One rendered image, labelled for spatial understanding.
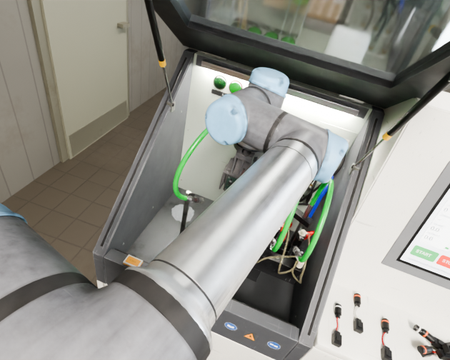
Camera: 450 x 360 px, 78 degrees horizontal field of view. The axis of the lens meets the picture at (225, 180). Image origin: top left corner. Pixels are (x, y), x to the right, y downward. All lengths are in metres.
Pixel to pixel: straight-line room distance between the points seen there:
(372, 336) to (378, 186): 0.43
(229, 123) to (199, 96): 0.67
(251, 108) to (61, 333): 0.36
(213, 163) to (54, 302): 1.03
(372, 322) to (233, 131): 0.77
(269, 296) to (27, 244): 0.92
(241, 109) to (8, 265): 0.33
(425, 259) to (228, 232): 0.82
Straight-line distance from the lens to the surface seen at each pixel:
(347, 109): 0.99
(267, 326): 0.90
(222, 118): 0.44
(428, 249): 1.00
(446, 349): 1.08
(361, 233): 0.94
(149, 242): 1.13
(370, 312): 1.05
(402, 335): 1.07
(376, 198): 0.89
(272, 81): 0.52
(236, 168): 0.62
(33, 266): 0.24
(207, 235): 0.25
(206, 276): 0.23
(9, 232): 0.27
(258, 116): 0.44
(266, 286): 1.10
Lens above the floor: 1.73
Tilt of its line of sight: 38 degrees down
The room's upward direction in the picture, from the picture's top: 15 degrees clockwise
